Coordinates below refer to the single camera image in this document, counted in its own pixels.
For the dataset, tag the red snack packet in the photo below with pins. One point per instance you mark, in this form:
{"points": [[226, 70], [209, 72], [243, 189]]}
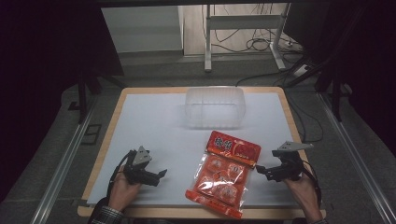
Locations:
{"points": [[225, 177]]}

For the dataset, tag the black metal stand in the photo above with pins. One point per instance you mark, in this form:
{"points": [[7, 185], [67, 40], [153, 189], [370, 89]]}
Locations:
{"points": [[85, 90], [334, 90]]}

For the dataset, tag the person's left hand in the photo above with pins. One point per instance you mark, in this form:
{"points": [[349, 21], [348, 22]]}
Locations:
{"points": [[123, 193]]}

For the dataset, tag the clear plastic container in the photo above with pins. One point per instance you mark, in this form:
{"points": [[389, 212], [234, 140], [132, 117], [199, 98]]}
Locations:
{"points": [[214, 107]]}

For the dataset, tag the black rectangular frame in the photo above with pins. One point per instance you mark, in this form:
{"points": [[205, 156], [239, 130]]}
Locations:
{"points": [[91, 133]]}

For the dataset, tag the white power strip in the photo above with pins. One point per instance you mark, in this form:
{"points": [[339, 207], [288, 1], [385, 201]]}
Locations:
{"points": [[301, 70]]}

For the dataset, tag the white metal desk frame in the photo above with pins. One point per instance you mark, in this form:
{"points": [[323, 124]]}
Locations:
{"points": [[243, 21]]}

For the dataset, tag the aluminium rail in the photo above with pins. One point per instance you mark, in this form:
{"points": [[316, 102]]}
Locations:
{"points": [[62, 168], [358, 161]]}

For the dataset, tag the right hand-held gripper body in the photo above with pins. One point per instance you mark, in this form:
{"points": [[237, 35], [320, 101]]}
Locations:
{"points": [[289, 166]]}

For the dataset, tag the white table mat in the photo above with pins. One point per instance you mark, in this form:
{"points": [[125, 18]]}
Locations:
{"points": [[162, 130]]}

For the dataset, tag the person's right hand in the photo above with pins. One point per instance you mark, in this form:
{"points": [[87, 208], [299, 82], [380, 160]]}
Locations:
{"points": [[303, 194]]}

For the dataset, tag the white cabinet panel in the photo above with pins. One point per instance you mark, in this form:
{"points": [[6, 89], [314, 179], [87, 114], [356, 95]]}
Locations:
{"points": [[143, 28]]}

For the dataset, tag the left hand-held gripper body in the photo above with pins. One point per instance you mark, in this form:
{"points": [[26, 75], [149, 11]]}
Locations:
{"points": [[139, 169]]}

